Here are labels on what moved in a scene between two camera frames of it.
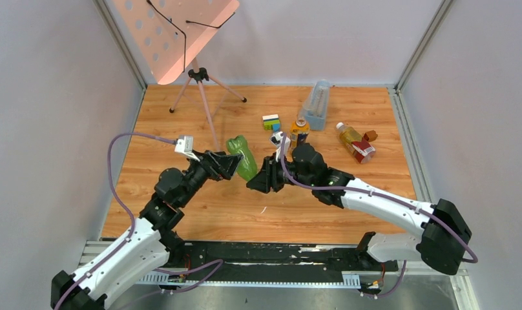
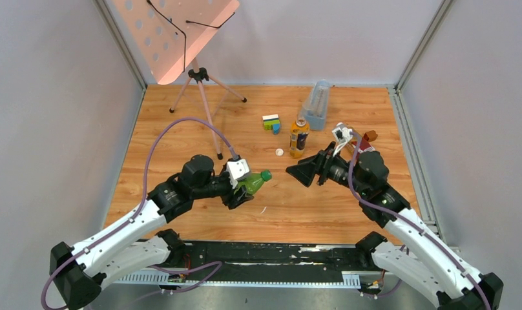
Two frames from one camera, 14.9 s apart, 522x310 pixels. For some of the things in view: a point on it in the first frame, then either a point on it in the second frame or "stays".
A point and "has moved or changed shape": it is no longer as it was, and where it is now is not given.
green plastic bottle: (247, 168) has moved or changed shape
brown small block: (371, 135) stays
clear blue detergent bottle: (315, 108) stays
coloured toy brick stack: (272, 122) stays
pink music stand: (170, 35) stays
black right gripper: (267, 179) to (305, 168)
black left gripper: (212, 162) to (232, 194)
